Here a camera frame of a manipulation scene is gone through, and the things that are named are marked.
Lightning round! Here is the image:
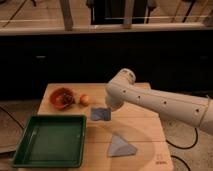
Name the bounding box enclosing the black cable left floor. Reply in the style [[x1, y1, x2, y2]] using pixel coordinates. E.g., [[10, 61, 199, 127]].
[[0, 105, 26, 132]]

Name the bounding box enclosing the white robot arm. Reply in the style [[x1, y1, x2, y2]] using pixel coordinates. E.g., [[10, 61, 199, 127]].
[[105, 68, 213, 135]]

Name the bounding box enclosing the small orange fruit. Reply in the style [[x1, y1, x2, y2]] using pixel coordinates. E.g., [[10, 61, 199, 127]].
[[79, 94, 90, 106]]

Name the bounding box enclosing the orange bowl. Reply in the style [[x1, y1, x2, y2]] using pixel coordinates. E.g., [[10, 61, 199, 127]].
[[49, 87, 75, 110]]

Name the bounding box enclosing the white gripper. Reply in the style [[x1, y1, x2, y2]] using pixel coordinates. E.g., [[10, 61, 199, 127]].
[[105, 95, 124, 111]]

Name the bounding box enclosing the wooden rail frame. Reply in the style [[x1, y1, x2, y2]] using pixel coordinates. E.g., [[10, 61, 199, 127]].
[[0, 0, 213, 35]]

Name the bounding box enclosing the black cable right floor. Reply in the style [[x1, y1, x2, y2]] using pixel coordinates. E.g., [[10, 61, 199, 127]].
[[165, 126, 200, 171]]

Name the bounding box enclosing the blue folded cloth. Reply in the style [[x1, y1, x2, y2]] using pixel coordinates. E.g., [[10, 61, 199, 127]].
[[107, 133, 137, 157]]

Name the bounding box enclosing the black cable floor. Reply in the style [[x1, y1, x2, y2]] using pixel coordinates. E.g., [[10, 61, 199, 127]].
[[0, 105, 26, 132], [165, 126, 200, 171]]

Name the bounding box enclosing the green plastic tray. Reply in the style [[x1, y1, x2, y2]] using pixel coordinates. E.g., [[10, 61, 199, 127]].
[[13, 115, 86, 168]]

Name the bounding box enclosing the blue sponge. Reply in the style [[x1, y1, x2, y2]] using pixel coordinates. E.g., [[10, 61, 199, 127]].
[[90, 108, 111, 121]]

